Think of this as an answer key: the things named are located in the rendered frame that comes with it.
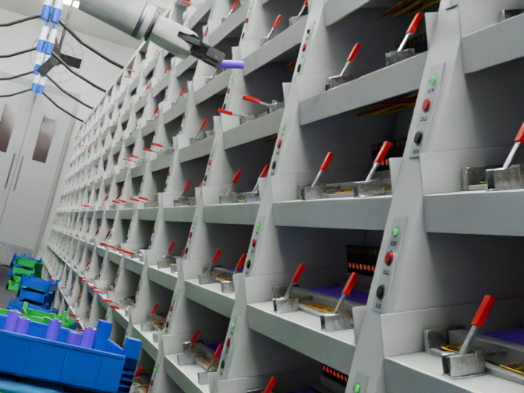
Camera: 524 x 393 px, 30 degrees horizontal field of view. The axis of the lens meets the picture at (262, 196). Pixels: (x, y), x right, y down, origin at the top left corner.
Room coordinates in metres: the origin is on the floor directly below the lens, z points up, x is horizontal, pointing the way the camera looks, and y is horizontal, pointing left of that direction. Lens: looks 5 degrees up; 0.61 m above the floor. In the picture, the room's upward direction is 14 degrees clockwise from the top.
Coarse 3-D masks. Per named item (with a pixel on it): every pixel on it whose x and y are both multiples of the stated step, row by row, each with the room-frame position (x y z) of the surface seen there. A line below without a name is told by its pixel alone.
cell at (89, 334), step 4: (88, 328) 1.49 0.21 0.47; (92, 328) 1.50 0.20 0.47; (84, 332) 1.50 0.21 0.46; (88, 332) 1.49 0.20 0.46; (92, 332) 1.49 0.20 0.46; (84, 336) 1.49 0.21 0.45; (88, 336) 1.49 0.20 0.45; (92, 336) 1.49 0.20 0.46; (84, 340) 1.49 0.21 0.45; (88, 340) 1.49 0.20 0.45; (92, 340) 1.50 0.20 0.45; (80, 344) 1.50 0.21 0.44; (84, 344) 1.49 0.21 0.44; (88, 344) 1.49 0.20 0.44; (92, 344) 1.50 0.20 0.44
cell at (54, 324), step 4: (52, 320) 1.48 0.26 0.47; (56, 320) 1.48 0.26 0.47; (48, 324) 1.48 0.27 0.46; (52, 324) 1.48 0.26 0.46; (56, 324) 1.48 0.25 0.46; (60, 324) 1.48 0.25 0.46; (48, 328) 1.48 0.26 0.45; (52, 328) 1.48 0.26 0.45; (56, 328) 1.48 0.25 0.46; (48, 332) 1.48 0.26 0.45; (52, 332) 1.48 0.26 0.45; (56, 332) 1.48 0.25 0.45; (48, 336) 1.48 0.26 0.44; (52, 336) 1.48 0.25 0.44; (56, 336) 1.48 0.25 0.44; (52, 340) 1.48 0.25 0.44; (56, 340) 1.48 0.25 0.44
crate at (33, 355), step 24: (0, 336) 1.29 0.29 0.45; (24, 336) 1.30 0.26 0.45; (96, 336) 1.53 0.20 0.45; (0, 360) 1.30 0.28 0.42; (24, 360) 1.31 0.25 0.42; (48, 360) 1.32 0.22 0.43; (72, 360) 1.33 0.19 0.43; (96, 360) 1.34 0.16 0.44; (120, 360) 1.36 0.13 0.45; (72, 384) 1.33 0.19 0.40; (96, 384) 1.35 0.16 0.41; (120, 384) 1.36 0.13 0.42
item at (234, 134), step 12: (288, 84) 1.93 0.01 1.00; (228, 120) 2.52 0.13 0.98; (264, 120) 2.09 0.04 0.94; (276, 120) 2.00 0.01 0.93; (228, 132) 2.45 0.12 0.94; (240, 132) 2.32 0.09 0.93; (252, 132) 2.21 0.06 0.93; (264, 132) 2.10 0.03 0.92; (276, 132) 2.01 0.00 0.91; (228, 144) 2.46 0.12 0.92
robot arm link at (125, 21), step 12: (84, 0) 2.04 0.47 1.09; (96, 0) 2.04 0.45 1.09; (108, 0) 2.05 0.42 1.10; (120, 0) 2.05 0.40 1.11; (132, 0) 2.06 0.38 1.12; (96, 12) 2.06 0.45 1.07; (108, 12) 2.06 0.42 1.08; (120, 12) 2.06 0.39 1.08; (132, 12) 2.06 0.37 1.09; (108, 24) 2.09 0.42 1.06; (120, 24) 2.07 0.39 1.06; (132, 24) 2.07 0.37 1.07
